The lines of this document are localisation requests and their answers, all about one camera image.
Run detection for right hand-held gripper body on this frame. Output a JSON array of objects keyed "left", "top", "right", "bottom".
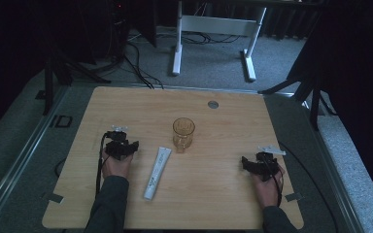
[{"left": 248, "top": 145, "right": 287, "bottom": 183}]

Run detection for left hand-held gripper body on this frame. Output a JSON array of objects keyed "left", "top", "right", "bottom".
[{"left": 104, "top": 125, "right": 136, "bottom": 161}]

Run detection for white toothpaste tube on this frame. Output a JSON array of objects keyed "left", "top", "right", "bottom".
[{"left": 143, "top": 146, "right": 173, "bottom": 202}]

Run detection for clear glass cup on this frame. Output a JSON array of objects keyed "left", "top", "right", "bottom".
[{"left": 172, "top": 116, "right": 196, "bottom": 154}]

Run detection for person's left hand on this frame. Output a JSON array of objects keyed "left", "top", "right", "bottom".
[{"left": 101, "top": 153, "right": 134, "bottom": 181}]

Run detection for person's right hand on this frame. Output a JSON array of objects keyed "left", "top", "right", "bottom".
[{"left": 251, "top": 164, "right": 286, "bottom": 210}]

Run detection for grey tape strip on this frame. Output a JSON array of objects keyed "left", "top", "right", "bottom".
[
  {"left": 285, "top": 192, "right": 304, "bottom": 203},
  {"left": 42, "top": 192, "right": 65, "bottom": 205}
]

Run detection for black tripod stand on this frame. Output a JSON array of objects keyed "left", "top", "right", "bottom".
[
  {"left": 35, "top": 38, "right": 112, "bottom": 117},
  {"left": 257, "top": 48, "right": 338, "bottom": 132}
]

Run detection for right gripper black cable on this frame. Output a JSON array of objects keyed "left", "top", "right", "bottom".
[{"left": 261, "top": 153, "right": 286, "bottom": 208}]

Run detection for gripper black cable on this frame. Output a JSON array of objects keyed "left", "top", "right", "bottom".
[
  {"left": 261, "top": 153, "right": 286, "bottom": 208},
  {"left": 95, "top": 132, "right": 111, "bottom": 196}
]

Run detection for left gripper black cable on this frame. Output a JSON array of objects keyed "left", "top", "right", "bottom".
[{"left": 95, "top": 132, "right": 111, "bottom": 196}]

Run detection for black floor cables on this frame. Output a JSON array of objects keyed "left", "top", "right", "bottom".
[{"left": 122, "top": 30, "right": 241, "bottom": 90}]

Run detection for white metal table frame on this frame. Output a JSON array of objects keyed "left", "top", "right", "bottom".
[{"left": 171, "top": 0, "right": 268, "bottom": 83}]

